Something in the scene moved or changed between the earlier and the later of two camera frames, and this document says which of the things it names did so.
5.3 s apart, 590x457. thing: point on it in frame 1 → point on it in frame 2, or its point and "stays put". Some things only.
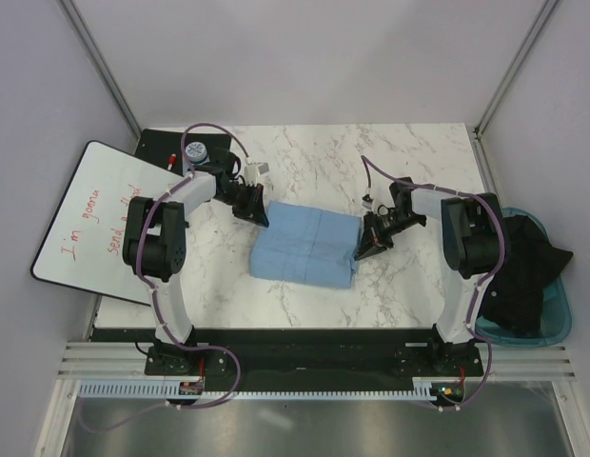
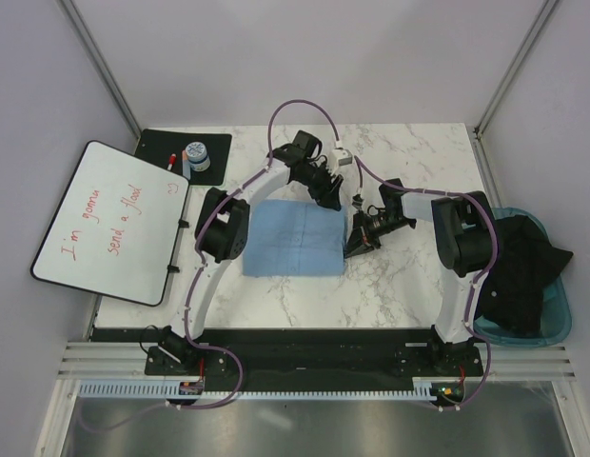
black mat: x=164 y=148 stays put
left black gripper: x=253 y=210 → x=331 y=198
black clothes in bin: x=514 y=295 stays put
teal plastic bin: x=557 y=311 stays put
